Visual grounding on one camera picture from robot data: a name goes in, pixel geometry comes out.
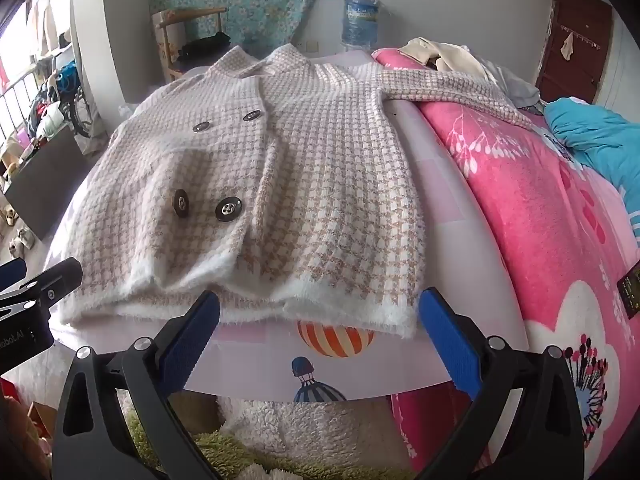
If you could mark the teal floral hanging cloth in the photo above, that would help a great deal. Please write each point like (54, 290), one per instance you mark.
(250, 0)

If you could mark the pink floral fleece blanket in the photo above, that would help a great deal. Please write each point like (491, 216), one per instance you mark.
(525, 220)

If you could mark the black tag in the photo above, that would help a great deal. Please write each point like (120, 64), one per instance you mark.
(631, 287)

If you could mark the large blue water bottle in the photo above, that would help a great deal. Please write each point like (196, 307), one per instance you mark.
(361, 22)

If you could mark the black cloth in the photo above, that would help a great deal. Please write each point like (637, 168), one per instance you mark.
(205, 46)

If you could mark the brown door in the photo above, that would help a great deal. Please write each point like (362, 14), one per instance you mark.
(575, 75)

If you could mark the pink balloon print bed sheet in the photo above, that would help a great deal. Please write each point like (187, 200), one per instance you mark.
(442, 200)

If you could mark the hanging light coat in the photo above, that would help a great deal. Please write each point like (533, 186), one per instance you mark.
(44, 25)

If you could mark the bright blue garment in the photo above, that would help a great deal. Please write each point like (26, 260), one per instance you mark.
(595, 135)

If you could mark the small cloth on hook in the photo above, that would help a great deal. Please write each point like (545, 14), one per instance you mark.
(567, 47)

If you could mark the beige houndstooth knit coat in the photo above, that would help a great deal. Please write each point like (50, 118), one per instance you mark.
(325, 185)

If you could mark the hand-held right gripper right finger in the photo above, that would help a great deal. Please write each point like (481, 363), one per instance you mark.
(450, 340)

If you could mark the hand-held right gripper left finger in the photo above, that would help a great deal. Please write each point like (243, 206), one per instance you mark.
(192, 340)

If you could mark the white fluffy rug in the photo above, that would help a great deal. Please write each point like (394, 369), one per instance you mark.
(325, 430)

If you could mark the wall socket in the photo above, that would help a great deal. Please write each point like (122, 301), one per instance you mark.
(312, 46)

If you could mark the metal balcony railing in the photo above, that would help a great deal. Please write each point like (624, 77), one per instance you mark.
(15, 105)

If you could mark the green fluffy rug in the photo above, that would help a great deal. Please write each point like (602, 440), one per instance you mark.
(220, 452)

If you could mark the wooden chair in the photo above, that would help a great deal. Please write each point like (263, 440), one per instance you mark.
(170, 25)

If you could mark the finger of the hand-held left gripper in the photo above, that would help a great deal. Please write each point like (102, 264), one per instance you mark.
(11, 274)
(60, 277)

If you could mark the dark board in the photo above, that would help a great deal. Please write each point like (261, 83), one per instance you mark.
(45, 180)

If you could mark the wheelchair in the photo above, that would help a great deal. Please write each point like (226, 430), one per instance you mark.
(70, 95)

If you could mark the grey garment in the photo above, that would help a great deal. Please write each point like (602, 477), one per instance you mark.
(515, 85)

